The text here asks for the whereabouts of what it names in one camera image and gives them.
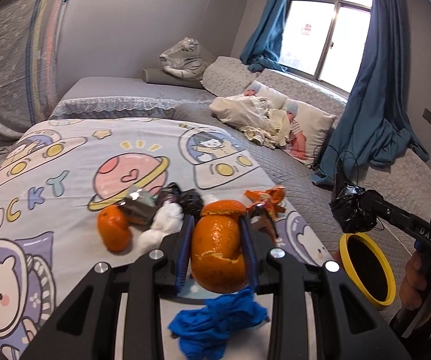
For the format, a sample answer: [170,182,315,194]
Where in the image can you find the white tissue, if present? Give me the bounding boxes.
[136,202,184,254]

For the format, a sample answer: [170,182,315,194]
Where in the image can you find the orange peel cup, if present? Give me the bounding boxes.
[190,200,246,293]

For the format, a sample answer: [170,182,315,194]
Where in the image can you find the orange snack wrapper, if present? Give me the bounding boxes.
[244,185,286,244]

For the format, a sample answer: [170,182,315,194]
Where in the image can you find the yellow rim trash bin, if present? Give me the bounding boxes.
[338,233,397,311]

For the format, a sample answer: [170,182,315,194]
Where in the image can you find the blue glove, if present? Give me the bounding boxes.
[168,288,268,359]

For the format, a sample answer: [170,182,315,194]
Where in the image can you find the black plastic bag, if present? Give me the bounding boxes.
[329,158,377,234]

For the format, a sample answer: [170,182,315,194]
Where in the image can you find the person's right hand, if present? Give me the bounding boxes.
[399,250,431,311]

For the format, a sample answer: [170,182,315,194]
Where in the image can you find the silver foil wrapper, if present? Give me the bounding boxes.
[116,187,158,226]

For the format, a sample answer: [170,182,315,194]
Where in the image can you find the orange peel piece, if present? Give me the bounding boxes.
[97,205,132,253]

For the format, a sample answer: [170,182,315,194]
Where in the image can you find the grey quilted bed cover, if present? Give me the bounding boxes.
[49,55,431,323]

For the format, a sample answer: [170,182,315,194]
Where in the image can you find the cream crumpled clothes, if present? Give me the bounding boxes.
[209,95,290,149]

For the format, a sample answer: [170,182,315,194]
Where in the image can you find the right blue curtain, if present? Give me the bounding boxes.
[311,0,429,189]

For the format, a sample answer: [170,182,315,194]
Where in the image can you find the blue curtain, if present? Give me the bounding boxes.
[311,0,429,189]
[240,0,288,72]

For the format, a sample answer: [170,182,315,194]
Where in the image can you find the baby print pillow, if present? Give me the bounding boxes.
[243,80,289,109]
[284,99,336,167]

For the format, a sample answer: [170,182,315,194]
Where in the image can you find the grey flat pillow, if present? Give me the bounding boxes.
[143,68,204,89]

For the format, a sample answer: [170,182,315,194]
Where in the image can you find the cartoon print bedsheet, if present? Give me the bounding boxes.
[0,118,330,359]

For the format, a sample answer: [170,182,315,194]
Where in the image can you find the white tiger plush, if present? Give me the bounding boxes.
[159,37,207,80]

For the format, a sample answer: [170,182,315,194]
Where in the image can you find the left blue curtain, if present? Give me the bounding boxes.
[240,0,288,72]

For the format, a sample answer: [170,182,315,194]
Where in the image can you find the window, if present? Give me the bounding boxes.
[280,0,372,94]

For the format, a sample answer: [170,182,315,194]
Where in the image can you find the striped sheet covered rack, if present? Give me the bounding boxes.
[0,0,68,154]

